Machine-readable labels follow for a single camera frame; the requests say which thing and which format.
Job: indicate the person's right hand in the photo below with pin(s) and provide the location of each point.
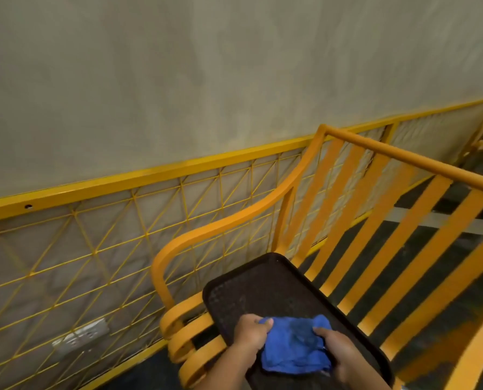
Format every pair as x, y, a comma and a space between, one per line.
341, 351

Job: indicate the person's left hand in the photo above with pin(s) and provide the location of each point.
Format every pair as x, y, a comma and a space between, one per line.
247, 336

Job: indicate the person's left thumb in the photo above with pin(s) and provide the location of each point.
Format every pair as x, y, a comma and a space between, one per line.
265, 326

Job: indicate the person's right thumb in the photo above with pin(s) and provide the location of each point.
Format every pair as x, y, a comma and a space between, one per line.
321, 333

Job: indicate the blue cleaning cloth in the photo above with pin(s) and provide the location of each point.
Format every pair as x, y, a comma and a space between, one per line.
294, 347

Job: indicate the person's left forearm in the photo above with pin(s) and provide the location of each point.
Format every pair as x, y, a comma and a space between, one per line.
221, 373

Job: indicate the person's right forearm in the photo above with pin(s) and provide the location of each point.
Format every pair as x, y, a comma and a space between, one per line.
367, 380

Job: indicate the black plastic tray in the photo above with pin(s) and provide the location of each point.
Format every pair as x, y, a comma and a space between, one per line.
261, 288

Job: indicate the yellow metal slatted chair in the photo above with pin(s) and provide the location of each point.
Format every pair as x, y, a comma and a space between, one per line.
391, 243

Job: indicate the white wall socket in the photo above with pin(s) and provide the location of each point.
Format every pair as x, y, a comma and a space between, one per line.
81, 336

